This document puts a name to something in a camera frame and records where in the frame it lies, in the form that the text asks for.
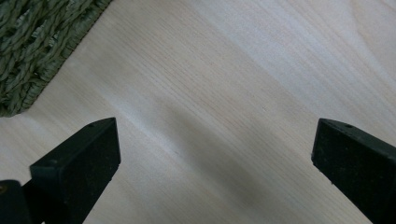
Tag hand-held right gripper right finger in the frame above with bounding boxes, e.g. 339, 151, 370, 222
310, 118, 396, 224

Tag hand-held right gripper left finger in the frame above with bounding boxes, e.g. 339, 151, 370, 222
23, 117, 121, 224

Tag green woven basket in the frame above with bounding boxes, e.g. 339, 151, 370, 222
0, 0, 114, 119

